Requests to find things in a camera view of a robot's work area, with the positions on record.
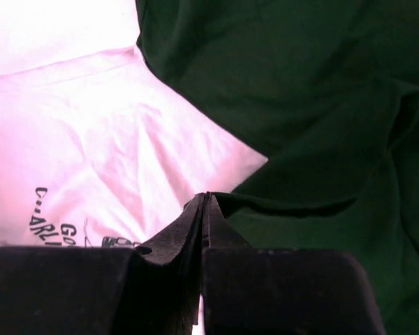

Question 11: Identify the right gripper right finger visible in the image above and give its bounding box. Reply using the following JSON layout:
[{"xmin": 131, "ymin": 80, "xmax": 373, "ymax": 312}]
[{"xmin": 202, "ymin": 193, "xmax": 385, "ymax": 335}]

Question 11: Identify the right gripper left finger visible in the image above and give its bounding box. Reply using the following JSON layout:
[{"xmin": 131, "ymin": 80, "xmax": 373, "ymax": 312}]
[{"xmin": 0, "ymin": 195, "xmax": 204, "ymax": 334}]

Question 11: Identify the white green raglan t-shirt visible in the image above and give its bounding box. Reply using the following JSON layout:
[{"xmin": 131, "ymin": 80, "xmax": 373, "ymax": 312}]
[{"xmin": 0, "ymin": 1, "xmax": 419, "ymax": 334}]

